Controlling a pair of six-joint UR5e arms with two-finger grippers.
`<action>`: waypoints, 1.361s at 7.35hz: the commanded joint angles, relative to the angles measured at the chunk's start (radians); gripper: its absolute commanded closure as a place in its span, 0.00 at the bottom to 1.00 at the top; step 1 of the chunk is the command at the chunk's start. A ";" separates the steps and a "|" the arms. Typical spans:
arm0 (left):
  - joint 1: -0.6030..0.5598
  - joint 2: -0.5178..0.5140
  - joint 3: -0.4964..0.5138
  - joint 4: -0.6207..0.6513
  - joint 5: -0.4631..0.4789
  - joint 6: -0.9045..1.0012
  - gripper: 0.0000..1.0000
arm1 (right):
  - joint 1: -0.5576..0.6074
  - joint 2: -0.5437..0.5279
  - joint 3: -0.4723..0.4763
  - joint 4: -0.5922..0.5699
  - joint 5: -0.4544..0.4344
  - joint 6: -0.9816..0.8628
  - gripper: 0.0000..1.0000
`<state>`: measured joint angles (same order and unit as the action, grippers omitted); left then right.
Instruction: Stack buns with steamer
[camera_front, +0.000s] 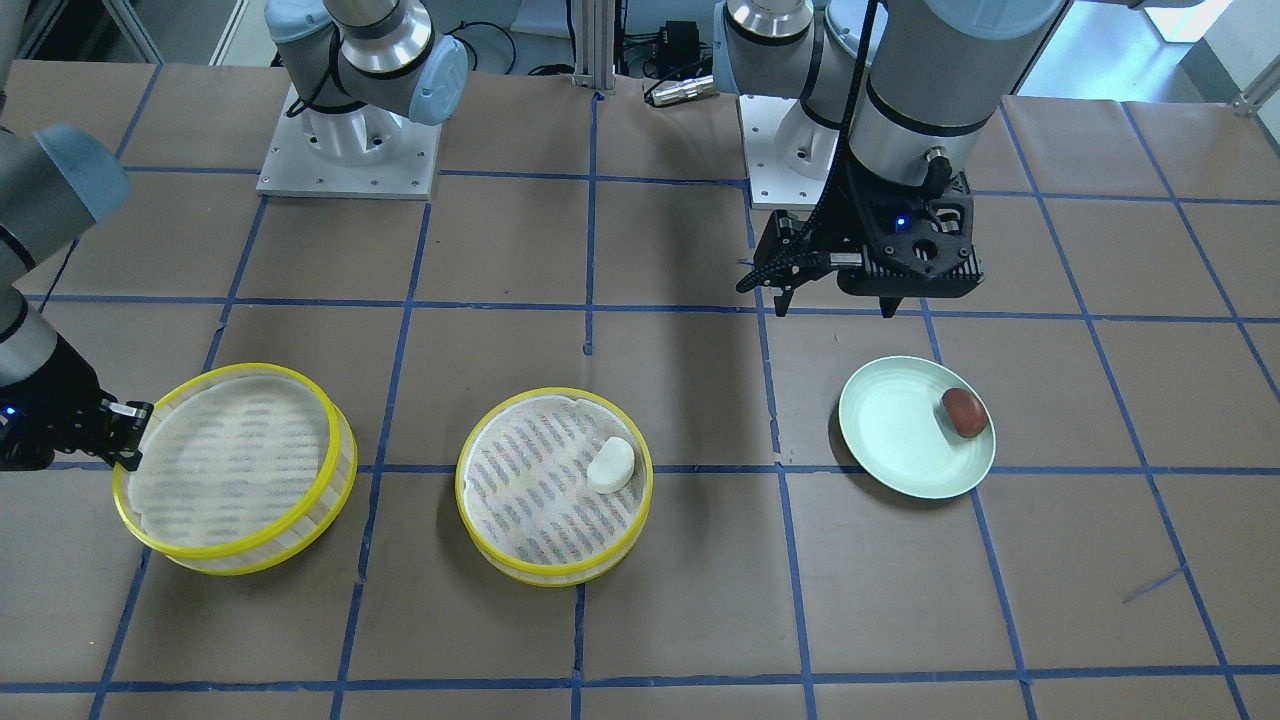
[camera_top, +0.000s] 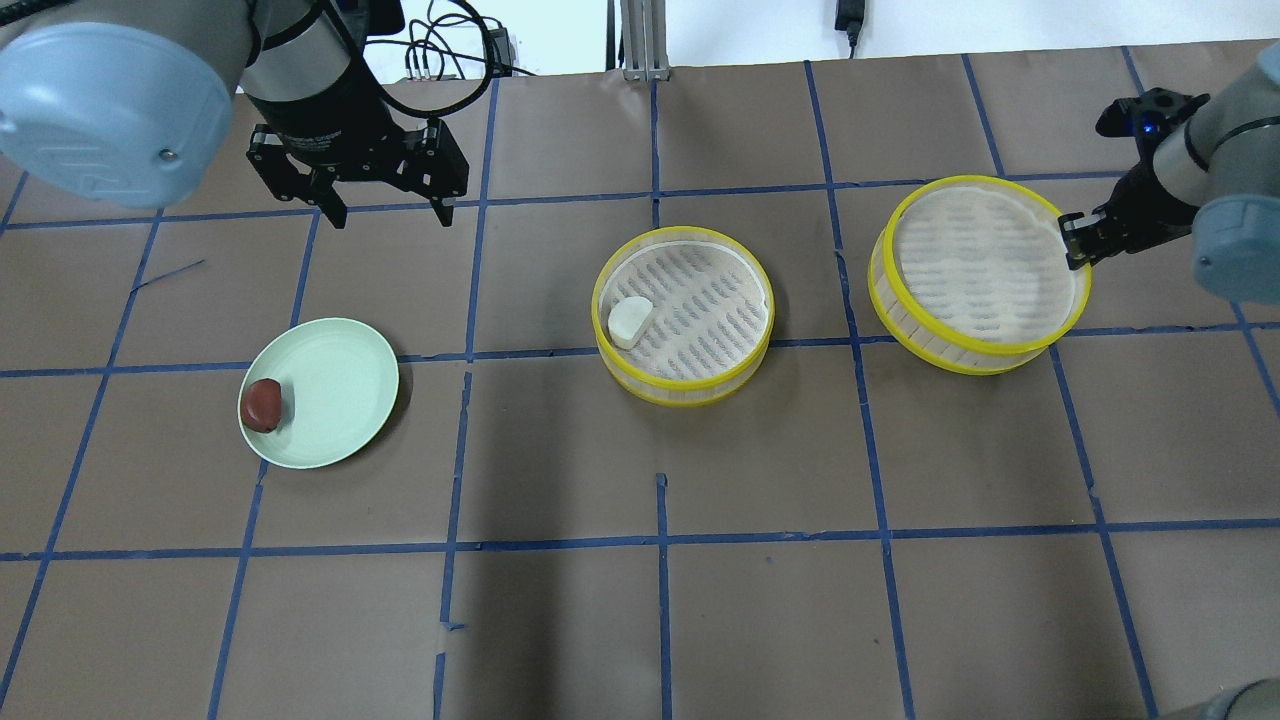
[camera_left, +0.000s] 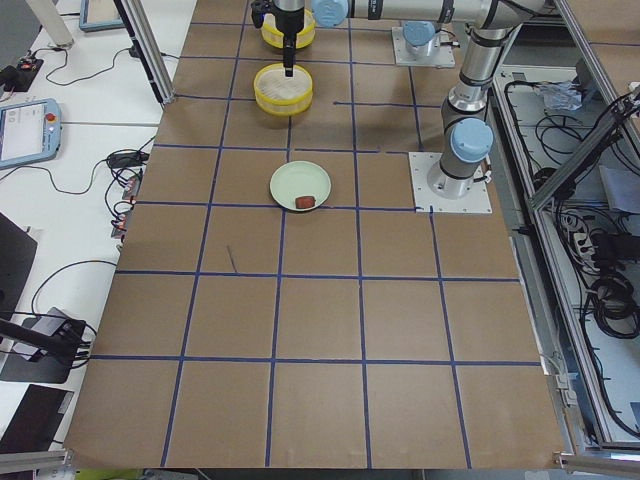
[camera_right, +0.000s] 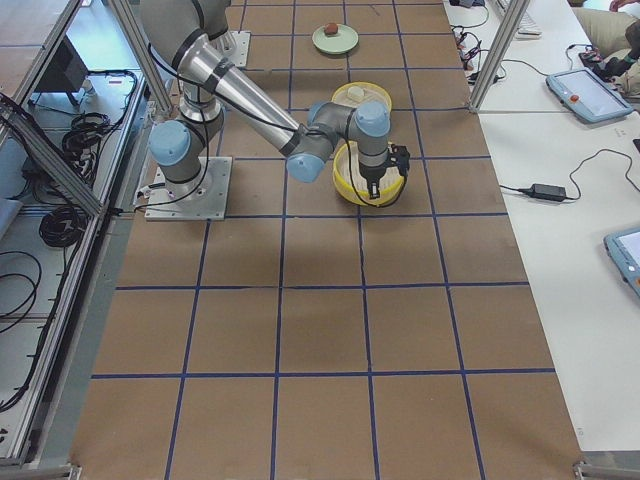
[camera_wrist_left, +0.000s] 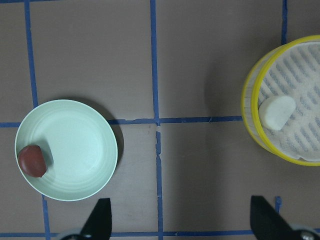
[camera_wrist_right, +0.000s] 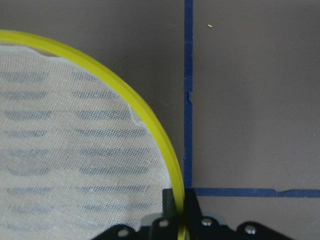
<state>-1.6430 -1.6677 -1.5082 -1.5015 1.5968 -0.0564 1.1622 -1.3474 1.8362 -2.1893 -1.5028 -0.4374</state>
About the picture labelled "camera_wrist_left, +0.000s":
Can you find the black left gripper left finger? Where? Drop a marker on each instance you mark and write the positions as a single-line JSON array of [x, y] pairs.
[[99, 223]]

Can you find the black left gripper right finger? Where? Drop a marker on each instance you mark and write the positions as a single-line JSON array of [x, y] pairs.
[[266, 223]]

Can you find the reddish brown bun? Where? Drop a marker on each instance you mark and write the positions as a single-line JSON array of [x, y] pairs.
[[31, 161]]

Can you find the white steamed bun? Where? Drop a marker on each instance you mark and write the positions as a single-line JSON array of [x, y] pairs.
[[275, 111]]

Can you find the pale green plate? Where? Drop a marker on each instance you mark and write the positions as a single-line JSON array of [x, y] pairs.
[[79, 148]]

